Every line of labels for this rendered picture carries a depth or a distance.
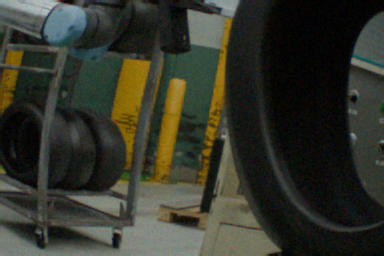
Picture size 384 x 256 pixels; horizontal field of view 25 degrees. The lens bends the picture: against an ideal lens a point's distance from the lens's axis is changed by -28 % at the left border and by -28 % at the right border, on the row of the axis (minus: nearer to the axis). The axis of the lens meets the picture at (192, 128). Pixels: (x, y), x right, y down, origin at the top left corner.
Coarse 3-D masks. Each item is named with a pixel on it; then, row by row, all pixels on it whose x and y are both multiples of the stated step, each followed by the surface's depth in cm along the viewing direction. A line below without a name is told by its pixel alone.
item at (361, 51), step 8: (376, 16) 207; (368, 24) 209; (376, 24) 207; (368, 32) 209; (376, 32) 207; (360, 40) 211; (368, 40) 209; (376, 40) 207; (360, 48) 211; (368, 48) 209; (376, 48) 208; (352, 56) 212; (360, 56) 211; (368, 56) 210; (376, 56) 208; (376, 64) 207
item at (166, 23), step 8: (160, 0) 161; (168, 0) 160; (160, 8) 161; (168, 8) 160; (176, 8) 161; (160, 16) 160; (168, 16) 159; (176, 16) 160; (184, 16) 162; (160, 24) 160; (168, 24) 159; (176, 24) 160; (184, 24) 162; (160, 32) 160; (168, 32) 159; (176, 32) 159; (184, 32) 160; (160, 40) 160; (168, 40) 159; (176, 40) 159; (184, 40) 160; (160, 48) 160; (168, 48) 159; (176, 48) 159; (184, 48) 160
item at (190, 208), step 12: (216, 144) 803; (216, 156) 801; (216, 168) 800; (216, 180) 799; (204, 192) 808; (168, 204) 816; (180, 204) 831; (192, 204) 845; (204, 204) 805; (168, 216) 807; (180, 216) 847; (192, 216) 856; (204, 216) 798; (204, 228) 797
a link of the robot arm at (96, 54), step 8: (96, 8) 167; (104, 8) 166; (112, 8) 167; (120, 8) 168; (104, 16) 165; (112, 16) 167; (120, 16) 169; (104, 24) 165; (112, 24) 168; (96, 32) 163; (104, 32) 166; (112, 32) 169; (96, 40) 165; (104, 40) 168; (72, 48) 169; (80, 48) 167; (88, 48) 167; (96, 48) 167; (104, 48) 169; (80, 56) 167; (88, 56) 167; (96, 56) 168; (104, 56) 171
